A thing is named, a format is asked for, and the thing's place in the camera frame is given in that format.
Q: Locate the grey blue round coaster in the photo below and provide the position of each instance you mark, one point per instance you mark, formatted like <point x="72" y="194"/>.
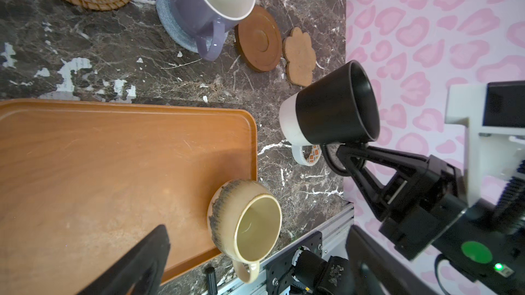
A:
<point x="172" y="24"/>

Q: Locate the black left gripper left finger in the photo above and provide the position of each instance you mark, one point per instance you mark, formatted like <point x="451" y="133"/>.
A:
<point x="139" y="271"/>

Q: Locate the brown wooden round coaster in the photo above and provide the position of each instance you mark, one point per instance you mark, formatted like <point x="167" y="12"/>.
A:
<point x="258" y="40"/>

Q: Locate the cream yellow mug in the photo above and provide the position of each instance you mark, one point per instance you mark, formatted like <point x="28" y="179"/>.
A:
<point x="244" y="221"/>

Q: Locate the orange rectangular tray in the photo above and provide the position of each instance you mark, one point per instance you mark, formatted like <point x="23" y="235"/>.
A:
<point x="82" y="183"/>

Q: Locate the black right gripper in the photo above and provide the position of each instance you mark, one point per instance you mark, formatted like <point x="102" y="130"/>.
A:
<point x="430" y="194"/>

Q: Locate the black mug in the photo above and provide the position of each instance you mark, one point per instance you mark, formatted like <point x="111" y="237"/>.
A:
<point x="339" y="108"/>

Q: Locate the brown paw shaped coaster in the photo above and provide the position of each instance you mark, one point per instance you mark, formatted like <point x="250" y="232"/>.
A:
<point x="300" y="56"/>

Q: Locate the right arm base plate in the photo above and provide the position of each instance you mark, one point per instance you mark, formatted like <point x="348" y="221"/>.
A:
<point x="311" y="274"/>

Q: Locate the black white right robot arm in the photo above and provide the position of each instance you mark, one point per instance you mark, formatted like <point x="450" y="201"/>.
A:
<point x="474" y="214"/>

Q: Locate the clear tape roll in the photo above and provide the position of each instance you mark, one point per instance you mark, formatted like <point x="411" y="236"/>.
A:
<point x="306" y="155"/>

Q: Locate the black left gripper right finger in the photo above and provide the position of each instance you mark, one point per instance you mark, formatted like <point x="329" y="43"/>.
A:
<point x="375" y="271"/>

